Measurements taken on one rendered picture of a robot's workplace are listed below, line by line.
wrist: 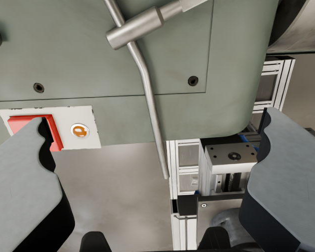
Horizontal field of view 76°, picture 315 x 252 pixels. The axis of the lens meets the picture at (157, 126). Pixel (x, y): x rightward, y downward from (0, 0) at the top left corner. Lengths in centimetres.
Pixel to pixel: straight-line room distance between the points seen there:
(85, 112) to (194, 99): 16
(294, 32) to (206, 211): 47
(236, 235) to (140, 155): 149
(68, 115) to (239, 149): 47
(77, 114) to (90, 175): 196
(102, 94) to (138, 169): 185
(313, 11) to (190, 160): 153
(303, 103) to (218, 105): 181
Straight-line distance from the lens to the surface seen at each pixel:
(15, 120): 35
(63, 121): 33
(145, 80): 26
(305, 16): 36
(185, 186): 200
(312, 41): 43
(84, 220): 289
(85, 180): 233
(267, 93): 162
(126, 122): 30
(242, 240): 61
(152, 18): 24
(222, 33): 27
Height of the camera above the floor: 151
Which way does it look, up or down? 58 degrees down
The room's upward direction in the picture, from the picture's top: 178 degrees clockwise
